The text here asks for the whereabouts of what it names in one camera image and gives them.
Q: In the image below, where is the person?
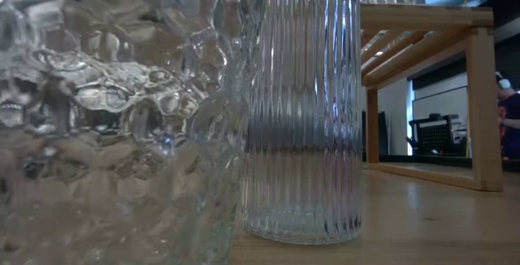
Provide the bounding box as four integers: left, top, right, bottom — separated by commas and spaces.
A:
494, 72, 520, 161

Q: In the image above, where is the wooden slatted shelf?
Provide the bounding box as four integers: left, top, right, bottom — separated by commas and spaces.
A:
359, 3, 505, 193

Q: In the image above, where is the black perforated metal cart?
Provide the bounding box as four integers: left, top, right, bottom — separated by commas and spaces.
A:
405, 112, 468, 157

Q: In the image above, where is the large clear hammered glass vase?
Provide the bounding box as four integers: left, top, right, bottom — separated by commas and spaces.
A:
0, 0, 266, 265

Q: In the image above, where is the clear fluted cylinder glass vase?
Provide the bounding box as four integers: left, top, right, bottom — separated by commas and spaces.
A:
237, 0, 364, 246

